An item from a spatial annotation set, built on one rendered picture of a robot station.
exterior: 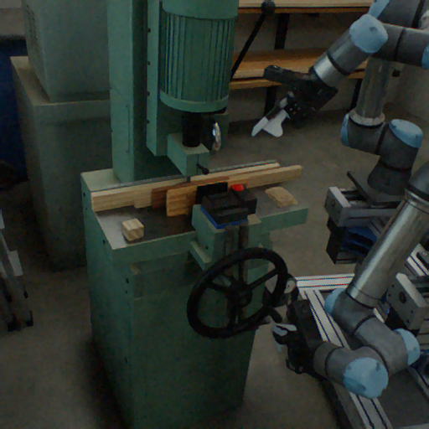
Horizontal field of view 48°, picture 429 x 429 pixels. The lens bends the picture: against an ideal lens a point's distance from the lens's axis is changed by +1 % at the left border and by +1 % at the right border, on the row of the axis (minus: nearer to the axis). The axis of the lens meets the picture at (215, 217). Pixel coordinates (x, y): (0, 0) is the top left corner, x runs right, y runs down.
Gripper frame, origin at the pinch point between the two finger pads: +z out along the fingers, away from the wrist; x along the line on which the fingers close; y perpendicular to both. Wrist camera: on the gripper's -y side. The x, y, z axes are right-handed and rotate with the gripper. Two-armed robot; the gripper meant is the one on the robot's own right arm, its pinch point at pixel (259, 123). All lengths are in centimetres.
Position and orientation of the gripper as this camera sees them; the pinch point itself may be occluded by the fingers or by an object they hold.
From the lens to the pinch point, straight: 126.5
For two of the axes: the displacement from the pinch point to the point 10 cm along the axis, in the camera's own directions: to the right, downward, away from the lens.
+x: 4.0, -4.8, 7.8
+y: 6.9, 7.2, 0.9
